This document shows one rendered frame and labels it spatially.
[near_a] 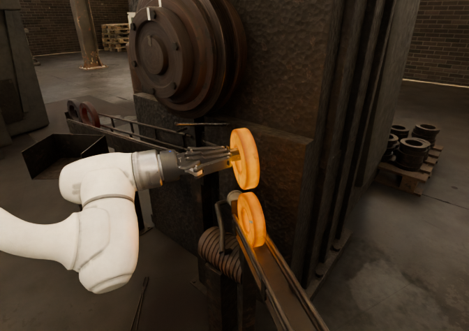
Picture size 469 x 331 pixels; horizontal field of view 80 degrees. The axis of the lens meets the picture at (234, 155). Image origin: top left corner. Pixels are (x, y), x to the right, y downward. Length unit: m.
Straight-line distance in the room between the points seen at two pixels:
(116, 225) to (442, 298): 1.59
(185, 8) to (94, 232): 0.67
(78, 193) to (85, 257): 0.15
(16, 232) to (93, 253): 0.12
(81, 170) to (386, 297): 1.48
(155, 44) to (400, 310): 1.54
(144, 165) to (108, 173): 0.07
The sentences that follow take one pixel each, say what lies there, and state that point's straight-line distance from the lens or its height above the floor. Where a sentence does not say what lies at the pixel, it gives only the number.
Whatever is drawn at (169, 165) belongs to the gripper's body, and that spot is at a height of 0.93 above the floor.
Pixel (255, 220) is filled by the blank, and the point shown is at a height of 0.75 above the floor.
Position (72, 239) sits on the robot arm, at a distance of 0.58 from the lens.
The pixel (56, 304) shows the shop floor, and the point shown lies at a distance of 1.74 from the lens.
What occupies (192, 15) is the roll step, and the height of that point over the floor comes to 1.23.
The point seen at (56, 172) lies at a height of 0.59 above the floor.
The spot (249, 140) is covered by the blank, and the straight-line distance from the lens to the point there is 0.66.
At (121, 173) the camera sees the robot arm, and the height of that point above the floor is 0.94.
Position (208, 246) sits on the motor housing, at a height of 0.51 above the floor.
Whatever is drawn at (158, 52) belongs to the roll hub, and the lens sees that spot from 0.97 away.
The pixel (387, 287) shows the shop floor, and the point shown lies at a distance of 1.75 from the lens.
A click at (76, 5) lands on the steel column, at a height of 1.38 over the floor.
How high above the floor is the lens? 1.24
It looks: 27 degrees down
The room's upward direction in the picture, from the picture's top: straight up
